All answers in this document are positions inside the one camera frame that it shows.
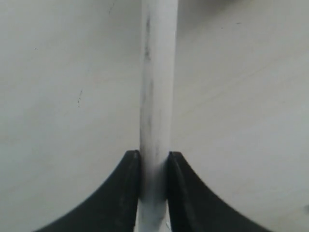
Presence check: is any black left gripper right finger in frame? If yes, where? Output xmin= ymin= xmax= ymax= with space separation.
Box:
xmin=167 ymin=152 xmax=267 ymax=232

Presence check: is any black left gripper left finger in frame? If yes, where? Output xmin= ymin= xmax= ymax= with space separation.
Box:
xmin=40 ymin=150 xmax=141 ymax=232

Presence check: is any white drumstick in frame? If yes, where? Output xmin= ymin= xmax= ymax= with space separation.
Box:
xmin=138 ymin=0 xmax=178 ymax=232

